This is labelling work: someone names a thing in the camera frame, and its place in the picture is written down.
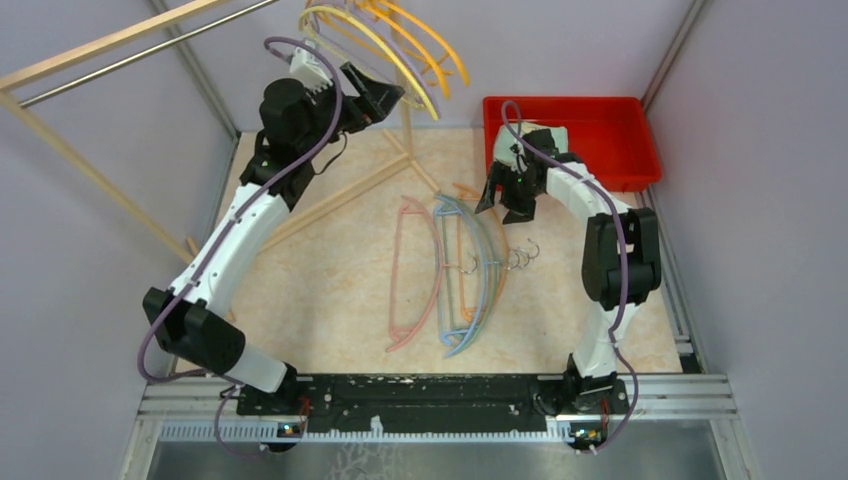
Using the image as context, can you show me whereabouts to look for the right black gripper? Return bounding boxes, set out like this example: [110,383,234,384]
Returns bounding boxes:
[475,162,543,225]

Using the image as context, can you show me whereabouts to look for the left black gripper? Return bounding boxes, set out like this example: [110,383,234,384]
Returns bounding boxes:
[297,60,402,158]

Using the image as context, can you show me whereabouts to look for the green wire hanger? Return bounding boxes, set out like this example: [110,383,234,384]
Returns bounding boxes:
[435,205,505,340]

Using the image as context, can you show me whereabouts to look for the blue wire hanger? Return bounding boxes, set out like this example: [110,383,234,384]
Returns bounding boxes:
[433,194,525,359]

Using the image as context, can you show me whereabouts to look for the yellow wire hanger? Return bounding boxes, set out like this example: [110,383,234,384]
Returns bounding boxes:
[298,3,441,123]

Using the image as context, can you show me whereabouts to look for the purple wire hanger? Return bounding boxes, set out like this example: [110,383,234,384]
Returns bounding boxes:
[311,0,439,114]

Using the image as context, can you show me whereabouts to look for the orange plastic hanger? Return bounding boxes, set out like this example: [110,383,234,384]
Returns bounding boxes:
[370,0,473,89]
[353,1,470,100]

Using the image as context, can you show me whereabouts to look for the pink wire hanger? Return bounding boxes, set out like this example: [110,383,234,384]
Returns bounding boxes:
[385,195,449,354]

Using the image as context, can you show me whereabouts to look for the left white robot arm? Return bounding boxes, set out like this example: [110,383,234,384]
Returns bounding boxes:
[137,41,406,414]

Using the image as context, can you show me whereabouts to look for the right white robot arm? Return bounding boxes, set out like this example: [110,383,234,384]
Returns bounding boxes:
[476,123,662,412]

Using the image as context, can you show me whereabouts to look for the light green folded garment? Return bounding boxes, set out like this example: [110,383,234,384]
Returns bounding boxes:
[493,122,570,171]

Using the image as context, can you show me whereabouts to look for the red plastic bin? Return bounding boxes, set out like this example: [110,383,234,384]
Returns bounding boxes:
[482,96,662,192]

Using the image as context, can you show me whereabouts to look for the metal hanging rod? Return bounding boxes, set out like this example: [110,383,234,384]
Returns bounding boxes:
[1,1,273,109]

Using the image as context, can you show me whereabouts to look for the orange wire hanger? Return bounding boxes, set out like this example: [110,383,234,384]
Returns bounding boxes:
[457,210,540,328]

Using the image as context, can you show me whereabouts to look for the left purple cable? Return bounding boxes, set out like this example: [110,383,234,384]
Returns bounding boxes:
[136,35,346,460]

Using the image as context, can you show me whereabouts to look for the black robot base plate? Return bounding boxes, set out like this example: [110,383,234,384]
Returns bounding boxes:
[236,374,630,434]

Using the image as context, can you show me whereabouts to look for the aluminium frame rail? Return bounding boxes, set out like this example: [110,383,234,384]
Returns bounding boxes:
[529,373,739,422]

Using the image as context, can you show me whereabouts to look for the wooden clothes rack frame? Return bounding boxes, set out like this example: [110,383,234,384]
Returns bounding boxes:
[0,0,439,266]

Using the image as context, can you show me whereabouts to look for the white cable duct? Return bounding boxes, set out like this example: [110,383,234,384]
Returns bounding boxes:
[159,420,575,444]

